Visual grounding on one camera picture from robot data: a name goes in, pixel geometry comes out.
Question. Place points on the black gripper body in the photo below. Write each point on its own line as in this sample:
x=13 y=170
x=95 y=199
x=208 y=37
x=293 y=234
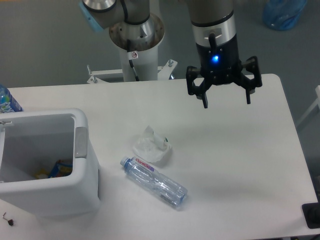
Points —
x=221 y=65

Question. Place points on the clear plastic water bottle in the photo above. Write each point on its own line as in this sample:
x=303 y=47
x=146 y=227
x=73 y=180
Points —
x=153 y=181

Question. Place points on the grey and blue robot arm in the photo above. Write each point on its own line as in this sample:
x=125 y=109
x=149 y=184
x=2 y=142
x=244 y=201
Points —
x=212 y=21

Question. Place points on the white plastic trash can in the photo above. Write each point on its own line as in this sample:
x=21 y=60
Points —
x=48 y=166

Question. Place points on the blue plastic bag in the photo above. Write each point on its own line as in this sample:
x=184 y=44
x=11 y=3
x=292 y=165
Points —
x=282 y=15

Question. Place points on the black device at table edge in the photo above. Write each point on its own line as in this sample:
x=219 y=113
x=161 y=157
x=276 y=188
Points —
x=311 y=213

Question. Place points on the blue and yellow snack wrapper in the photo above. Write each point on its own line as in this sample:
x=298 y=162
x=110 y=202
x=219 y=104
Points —
x=61 y=168

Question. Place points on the blue labelled bottle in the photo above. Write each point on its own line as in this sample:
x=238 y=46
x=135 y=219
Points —
x=8 y=104

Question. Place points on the white frame at right edge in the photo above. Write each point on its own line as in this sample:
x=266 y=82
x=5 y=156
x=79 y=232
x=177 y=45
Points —
x=310 y=112

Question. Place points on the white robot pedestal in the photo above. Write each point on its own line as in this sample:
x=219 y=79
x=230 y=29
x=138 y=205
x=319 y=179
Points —
x=138 y=50

